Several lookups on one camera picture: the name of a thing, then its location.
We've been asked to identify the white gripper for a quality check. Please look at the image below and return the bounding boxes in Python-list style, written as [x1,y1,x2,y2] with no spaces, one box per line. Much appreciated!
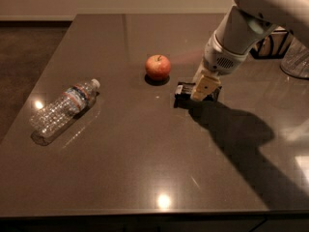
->
[190,31,248,102]

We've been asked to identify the black rxbar chocolate bar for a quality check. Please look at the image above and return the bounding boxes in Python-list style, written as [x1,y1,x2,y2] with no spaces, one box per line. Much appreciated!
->
[173,81,222,109]

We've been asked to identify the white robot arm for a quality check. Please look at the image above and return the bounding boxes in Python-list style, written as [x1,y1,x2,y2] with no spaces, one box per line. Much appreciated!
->
[191,0,309,102]

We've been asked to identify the red apple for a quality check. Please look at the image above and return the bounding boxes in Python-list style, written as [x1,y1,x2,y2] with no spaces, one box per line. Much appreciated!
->
[145,54,171,81]

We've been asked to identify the brown napkins in basket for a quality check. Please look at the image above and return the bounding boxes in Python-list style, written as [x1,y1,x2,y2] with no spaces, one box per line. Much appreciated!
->
[255,26,291,58]

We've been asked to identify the clear plastic cup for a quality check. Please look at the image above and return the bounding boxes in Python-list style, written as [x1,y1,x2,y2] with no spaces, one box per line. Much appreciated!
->
[280,38,309,79]

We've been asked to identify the clear plastic water bottle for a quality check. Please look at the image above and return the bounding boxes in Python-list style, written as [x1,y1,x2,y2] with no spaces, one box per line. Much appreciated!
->
[30,79,100,137]

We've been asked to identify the black wire basket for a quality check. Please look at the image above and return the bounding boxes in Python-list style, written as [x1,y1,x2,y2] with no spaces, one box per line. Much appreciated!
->
[249,26,293,60]

